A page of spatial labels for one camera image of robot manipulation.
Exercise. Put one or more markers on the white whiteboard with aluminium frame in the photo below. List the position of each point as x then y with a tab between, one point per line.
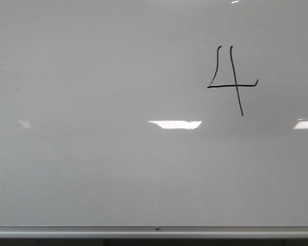
153	119

